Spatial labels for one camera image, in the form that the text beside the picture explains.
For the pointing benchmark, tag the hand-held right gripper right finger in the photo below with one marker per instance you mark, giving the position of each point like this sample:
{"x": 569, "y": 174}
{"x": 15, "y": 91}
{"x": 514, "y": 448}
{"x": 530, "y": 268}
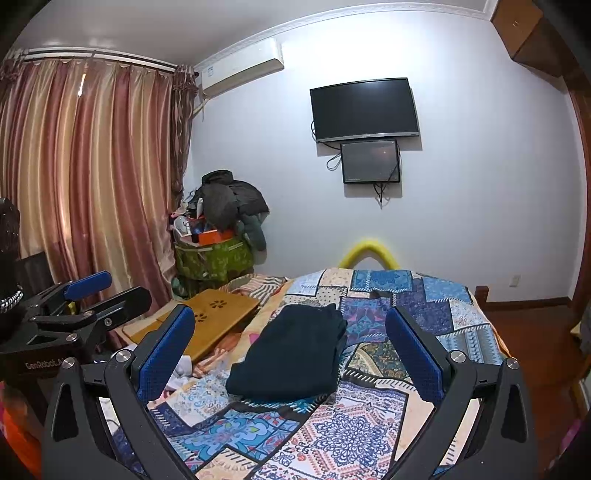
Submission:
{"x": 415, "y": 360}

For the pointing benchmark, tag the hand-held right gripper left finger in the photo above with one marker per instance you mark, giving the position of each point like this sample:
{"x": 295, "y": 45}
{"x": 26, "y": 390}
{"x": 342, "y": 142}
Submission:
{"x": 166, "y": 355}

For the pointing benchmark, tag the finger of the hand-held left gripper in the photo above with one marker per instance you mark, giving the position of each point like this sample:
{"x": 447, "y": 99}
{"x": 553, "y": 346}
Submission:
{"x": 87, "y": 281}
{"x": 115, "y": 302}

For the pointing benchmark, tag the dark teal pants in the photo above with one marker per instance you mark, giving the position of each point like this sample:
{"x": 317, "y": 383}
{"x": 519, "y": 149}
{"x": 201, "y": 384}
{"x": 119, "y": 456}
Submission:
{"x": 291, "y": 350}

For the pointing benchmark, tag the white cloth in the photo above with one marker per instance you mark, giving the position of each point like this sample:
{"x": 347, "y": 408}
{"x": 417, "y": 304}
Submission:
{"x": 180, "y": 374}

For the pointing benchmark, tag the wooden lap desk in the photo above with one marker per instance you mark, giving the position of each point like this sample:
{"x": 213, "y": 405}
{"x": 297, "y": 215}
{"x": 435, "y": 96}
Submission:
{"x": 207, "y": 318}

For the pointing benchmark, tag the patchwork bedspread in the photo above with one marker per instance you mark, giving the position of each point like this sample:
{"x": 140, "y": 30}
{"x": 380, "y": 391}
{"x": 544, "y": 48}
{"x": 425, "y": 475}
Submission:
{"x": 369, "y": 415}

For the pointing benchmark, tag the person's orange clothing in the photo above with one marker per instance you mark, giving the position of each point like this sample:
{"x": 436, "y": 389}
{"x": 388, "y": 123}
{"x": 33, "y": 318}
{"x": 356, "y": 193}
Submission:
{"x": 16, "y": 434}

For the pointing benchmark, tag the wooden bedpost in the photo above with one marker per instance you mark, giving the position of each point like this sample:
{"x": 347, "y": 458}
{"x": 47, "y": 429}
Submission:
{"x": 481, "y": 294}

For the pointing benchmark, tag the green patterned bag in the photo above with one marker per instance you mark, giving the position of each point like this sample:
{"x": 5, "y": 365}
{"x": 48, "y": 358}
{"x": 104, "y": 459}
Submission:
{"x": 212, "y": 267}

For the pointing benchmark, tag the pink striped curtain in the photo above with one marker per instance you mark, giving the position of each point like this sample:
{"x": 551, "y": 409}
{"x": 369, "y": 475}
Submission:
{"x": 83, "y": 175}

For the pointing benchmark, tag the striped orange blanket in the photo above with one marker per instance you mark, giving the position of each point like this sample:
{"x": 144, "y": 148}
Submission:
{"x": 261, "y": 284}

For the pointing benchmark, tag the orange box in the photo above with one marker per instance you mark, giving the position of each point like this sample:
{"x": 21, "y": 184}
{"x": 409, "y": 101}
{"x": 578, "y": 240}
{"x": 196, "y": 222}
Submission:
{"x": 214, "y": 237}

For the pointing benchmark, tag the yellow foam tube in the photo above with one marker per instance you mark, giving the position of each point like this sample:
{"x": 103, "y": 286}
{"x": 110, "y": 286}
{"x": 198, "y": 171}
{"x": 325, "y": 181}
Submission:
{"x": 369, "y": 247}

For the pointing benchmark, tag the pile of dark clothes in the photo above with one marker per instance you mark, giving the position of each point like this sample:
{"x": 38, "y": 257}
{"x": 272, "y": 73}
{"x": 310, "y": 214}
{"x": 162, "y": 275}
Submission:
{"x": 231, "y": 198}

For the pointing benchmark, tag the curtain rod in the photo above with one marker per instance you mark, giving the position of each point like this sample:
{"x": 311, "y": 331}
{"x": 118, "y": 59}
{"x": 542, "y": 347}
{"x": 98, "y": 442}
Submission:
{"x": 97, "y": 56}

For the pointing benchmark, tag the white air conditioner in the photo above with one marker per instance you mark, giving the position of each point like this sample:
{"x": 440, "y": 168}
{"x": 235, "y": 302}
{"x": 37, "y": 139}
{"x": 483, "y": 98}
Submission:
{"x": 240, "y": 64}

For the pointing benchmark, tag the wall socket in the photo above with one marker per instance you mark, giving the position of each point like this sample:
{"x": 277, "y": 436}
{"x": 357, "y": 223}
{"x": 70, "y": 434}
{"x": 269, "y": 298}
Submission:
{"x": 514, "y": 280}

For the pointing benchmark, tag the small wall monitor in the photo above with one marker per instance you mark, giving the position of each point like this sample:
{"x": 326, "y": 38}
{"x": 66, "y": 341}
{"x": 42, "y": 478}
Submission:
{"x": 369, "y": 161}

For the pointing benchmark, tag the wooden door frame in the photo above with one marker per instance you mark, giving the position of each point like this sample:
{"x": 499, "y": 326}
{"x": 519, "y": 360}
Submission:
{"x": 581, "y": 230}

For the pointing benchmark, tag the black wall television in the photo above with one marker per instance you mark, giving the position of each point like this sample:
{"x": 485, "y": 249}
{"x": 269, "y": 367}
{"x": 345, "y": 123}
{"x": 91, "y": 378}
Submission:
{"x": 364, "y": 110}

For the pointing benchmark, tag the wooden wall cabinet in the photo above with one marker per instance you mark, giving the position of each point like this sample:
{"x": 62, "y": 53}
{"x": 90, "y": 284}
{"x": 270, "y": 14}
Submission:
{"x": 526, "y": 32}

